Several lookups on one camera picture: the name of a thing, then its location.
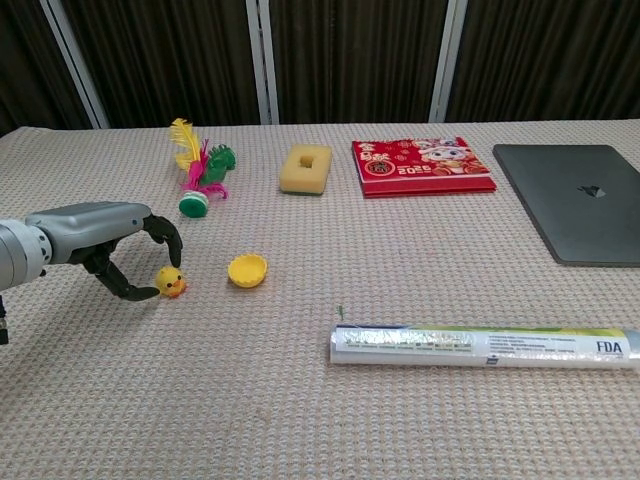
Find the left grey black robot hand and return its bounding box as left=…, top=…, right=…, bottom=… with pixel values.
left=24, top=201, right=184, bottom=302

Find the small yellow duck toy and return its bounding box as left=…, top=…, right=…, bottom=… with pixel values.
left=154, top=265, right=188, bottom=300

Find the colourful feather shuttlecock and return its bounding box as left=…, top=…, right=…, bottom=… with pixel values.
left=168, top=117, right=240, bottom=221

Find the yellow sponge with hole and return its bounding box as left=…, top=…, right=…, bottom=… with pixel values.
left=278, top=143, right=334, bottom=197

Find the beige woven tablecloth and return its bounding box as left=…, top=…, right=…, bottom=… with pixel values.
left=0, top=118, right=640, bottom=480

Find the red desk calendar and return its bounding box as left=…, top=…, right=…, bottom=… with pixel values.
left=351, top=136, right=498, bottom=200

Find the white plastic wrap roll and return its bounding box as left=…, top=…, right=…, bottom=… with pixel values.
left=328, top=323, right=640, bottom=372

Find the grey laptop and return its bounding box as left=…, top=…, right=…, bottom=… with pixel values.
left=492, top=144, right=640, bottom=268

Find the white frame post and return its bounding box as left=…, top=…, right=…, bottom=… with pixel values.
left=39, top=0, right=110, bottom=130
left=428, top=0, right=469, bottom=124
left=244, top=0, right=280, bottom=126

